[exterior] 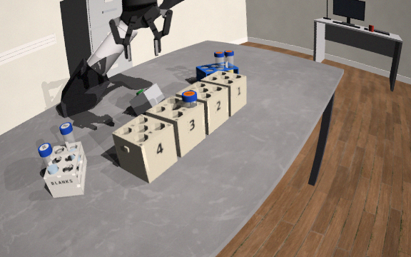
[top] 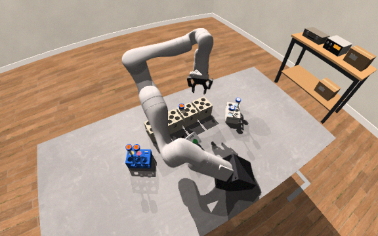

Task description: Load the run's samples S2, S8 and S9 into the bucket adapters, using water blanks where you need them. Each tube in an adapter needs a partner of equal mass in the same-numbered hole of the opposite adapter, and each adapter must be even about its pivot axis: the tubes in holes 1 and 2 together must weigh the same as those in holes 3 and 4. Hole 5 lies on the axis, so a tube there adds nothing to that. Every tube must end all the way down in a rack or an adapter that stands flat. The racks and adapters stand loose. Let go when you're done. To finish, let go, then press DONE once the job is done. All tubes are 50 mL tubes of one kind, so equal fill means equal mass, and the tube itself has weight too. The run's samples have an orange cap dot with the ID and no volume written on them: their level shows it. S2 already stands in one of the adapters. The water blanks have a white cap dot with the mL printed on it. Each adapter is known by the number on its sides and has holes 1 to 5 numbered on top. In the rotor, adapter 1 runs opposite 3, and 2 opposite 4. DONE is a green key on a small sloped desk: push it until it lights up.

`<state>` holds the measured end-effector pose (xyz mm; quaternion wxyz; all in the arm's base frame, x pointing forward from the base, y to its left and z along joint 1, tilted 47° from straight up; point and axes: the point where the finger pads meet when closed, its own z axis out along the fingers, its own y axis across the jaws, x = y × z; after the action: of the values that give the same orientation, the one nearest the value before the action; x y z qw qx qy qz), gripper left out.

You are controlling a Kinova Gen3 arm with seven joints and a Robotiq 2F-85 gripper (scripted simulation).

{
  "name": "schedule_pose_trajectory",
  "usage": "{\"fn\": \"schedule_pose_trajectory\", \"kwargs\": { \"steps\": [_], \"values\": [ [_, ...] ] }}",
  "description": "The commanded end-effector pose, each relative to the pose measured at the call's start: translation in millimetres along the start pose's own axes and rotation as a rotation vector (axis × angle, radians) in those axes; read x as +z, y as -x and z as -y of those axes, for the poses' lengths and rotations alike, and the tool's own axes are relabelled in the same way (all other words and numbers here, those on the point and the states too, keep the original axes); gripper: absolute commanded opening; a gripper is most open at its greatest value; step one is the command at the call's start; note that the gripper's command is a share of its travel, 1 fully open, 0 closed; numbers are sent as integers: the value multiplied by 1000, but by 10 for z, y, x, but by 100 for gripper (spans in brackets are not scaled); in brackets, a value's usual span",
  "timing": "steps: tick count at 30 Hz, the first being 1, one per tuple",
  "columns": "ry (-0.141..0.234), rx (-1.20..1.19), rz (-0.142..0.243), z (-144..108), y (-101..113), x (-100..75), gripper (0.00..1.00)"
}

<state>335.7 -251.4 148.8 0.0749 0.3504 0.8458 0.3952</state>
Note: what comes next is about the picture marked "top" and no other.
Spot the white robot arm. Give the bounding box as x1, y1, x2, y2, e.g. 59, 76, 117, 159
122, 28, 234, 182

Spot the clear conical tube with tan liquid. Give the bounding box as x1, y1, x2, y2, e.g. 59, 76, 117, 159
125, 144, 134, 155

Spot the beige block with holes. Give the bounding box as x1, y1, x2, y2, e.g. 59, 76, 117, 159
192, 97, 213, 121
168, 109, 182, 134
144, 121, 156, 143
177, 103, 198, 128

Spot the blue tube rack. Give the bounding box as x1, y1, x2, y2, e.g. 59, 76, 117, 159
125, 149, 152, 168

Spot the white tube rack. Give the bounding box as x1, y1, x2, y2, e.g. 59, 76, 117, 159
225, 102, 240, 124

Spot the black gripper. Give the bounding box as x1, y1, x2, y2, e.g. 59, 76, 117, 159
187, 75, 213, 94

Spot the conical centrifuge tube with pink liquid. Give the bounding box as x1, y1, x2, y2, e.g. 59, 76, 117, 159
133, 144, 142, 155

